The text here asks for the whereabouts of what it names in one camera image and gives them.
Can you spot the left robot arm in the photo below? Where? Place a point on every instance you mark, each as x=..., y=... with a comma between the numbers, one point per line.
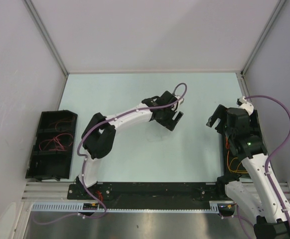
x=98, y=137

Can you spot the left black sorting bin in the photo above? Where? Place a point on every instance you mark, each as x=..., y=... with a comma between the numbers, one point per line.
x=52, y=151

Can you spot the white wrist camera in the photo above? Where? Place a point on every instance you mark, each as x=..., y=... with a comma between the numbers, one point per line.
x=245, y=105
x=177, y=105

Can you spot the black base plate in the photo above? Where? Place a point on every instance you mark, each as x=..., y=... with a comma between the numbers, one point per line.
x=153, y=196

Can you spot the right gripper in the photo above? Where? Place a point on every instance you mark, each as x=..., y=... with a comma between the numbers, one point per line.
x=220, y=111

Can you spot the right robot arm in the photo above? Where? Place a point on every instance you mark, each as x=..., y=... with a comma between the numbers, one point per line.
x=269, y=212

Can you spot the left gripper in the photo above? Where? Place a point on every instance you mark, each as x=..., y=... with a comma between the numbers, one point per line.
x=172, y=124

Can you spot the black sorting bin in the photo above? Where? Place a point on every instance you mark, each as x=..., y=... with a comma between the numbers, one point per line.
x=52, y=151
x=229, y=154

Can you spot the aluminium frame rail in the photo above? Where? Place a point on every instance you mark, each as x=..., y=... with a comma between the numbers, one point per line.
x=34, y=14

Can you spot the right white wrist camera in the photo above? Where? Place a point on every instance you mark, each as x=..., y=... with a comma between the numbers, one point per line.
x=245, y=105

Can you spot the white slotted cable duct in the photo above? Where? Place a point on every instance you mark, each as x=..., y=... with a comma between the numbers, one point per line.
x=92, y=207

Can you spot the right black sorting bin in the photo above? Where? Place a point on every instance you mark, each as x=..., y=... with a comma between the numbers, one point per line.
x=229, y=154

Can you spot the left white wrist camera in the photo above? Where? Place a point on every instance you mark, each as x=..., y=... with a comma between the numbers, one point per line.
x=177, y=105

